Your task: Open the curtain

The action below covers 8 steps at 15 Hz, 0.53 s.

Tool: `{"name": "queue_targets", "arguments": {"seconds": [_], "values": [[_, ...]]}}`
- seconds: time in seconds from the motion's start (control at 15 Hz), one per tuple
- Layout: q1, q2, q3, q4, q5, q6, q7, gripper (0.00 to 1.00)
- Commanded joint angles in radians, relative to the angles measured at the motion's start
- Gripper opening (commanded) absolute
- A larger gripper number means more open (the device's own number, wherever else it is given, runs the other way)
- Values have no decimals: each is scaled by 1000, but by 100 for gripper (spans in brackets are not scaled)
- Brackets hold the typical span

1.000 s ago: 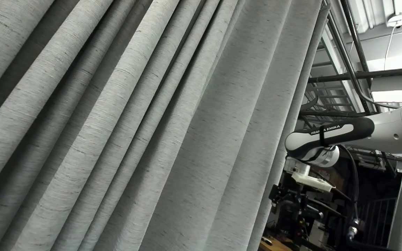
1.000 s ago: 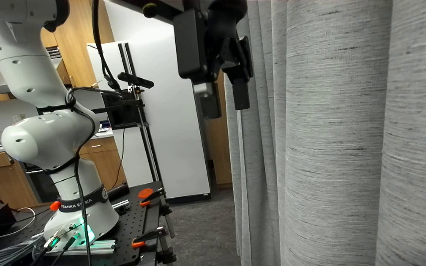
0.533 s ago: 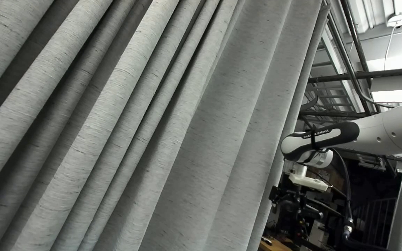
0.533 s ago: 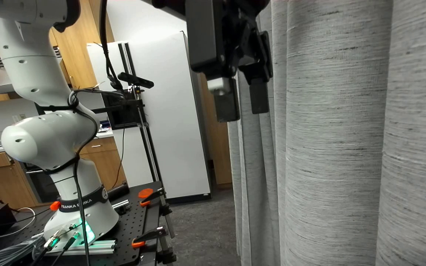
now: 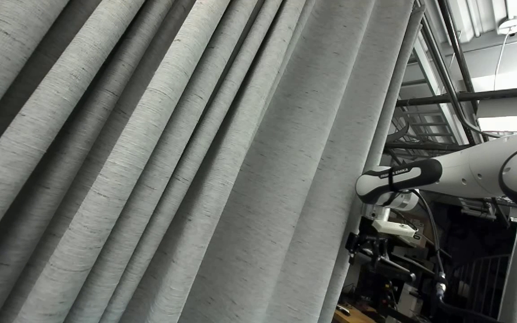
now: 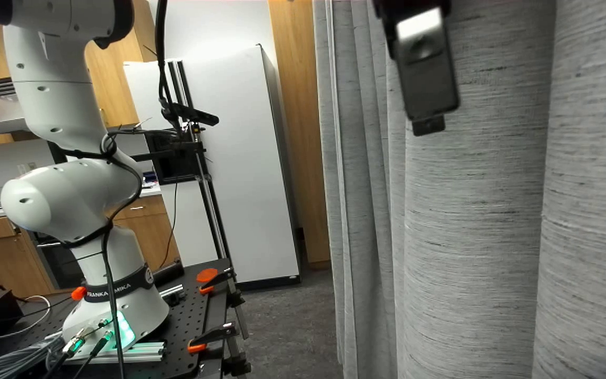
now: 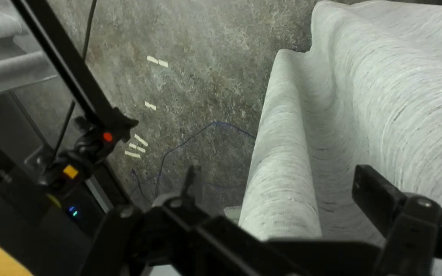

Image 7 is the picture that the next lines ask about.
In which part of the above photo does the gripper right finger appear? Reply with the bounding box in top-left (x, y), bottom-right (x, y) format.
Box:
top-left (353, 164), bottom-right (442, 276)

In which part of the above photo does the black cable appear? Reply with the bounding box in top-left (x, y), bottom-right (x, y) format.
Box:
top-left (52, 0), bottom-right (98, 161)

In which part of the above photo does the blue cable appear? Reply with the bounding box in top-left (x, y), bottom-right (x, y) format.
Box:
top-left (129, 121), bottom-right (258, 200)

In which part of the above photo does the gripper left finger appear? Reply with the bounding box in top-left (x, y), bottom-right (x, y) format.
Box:
top-left (79, 165), bottom-right (302, 276)

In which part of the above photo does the grey white curtain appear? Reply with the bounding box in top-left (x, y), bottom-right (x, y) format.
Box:
top-left (0, 0), bottom-right (58, 102)
top-left (238, 0), bottom-right (442, 276)

